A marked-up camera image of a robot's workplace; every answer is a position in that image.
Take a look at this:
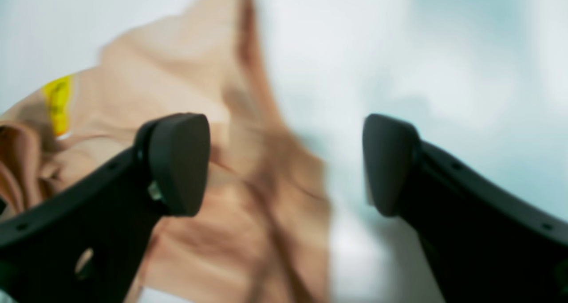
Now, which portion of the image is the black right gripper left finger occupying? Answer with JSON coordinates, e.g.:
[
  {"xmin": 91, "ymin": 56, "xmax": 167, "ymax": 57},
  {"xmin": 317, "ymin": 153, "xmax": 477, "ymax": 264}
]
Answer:
[{"xmin": 1, "ymin": 113, "xmax": 211, "ymax": 303}]

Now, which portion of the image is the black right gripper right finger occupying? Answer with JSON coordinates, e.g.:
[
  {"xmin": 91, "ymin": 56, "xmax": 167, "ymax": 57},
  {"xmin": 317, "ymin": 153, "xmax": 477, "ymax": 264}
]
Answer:
[{"xmin": 362, "ymin": 114, "xmax": 568, "ymax": 303}]

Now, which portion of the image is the peach t-shirt with emoji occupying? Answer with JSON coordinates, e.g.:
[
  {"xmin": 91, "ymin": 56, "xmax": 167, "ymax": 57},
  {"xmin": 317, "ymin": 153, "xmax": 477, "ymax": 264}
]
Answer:
[{"xmin": 1, "ymin": 0, "xmax": 332, "ymax": 303}]

